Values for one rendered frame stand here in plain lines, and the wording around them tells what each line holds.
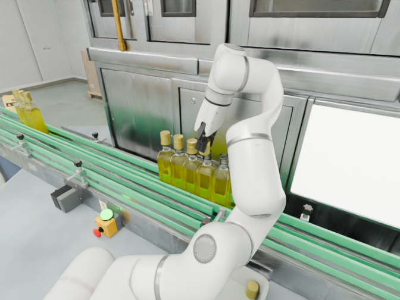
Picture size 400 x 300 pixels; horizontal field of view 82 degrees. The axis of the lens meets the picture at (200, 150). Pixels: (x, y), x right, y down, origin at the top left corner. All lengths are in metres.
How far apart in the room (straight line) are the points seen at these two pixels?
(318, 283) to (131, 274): 0.56
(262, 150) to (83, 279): 0.41
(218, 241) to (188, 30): 0.70
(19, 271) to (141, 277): 0.69
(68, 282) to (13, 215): 0.83
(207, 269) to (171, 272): 0.08
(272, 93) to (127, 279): 0.45
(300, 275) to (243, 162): 0.52
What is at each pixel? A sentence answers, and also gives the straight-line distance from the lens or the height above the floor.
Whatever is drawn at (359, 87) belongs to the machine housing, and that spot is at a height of 1.36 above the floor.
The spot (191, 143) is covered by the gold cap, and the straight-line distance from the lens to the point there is 0.74.
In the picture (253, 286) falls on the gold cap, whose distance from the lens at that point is 0.82.
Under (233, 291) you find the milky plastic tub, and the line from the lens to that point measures 0.85.
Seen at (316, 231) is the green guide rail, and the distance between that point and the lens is 0.82.
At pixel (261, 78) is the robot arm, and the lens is 0.51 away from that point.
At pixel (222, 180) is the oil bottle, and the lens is 0.73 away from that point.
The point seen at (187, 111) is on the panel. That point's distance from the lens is 0.88.
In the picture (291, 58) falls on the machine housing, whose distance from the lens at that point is 0.72.
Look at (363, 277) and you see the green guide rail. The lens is 0.81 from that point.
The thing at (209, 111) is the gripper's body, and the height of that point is 1.30.
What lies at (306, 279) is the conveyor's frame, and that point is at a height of 0.84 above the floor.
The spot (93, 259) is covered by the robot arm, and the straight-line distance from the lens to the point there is 0.56.
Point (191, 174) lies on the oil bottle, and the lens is 0.79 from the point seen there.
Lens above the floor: 1.52
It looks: 30 degrees down
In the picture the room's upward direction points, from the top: straight up
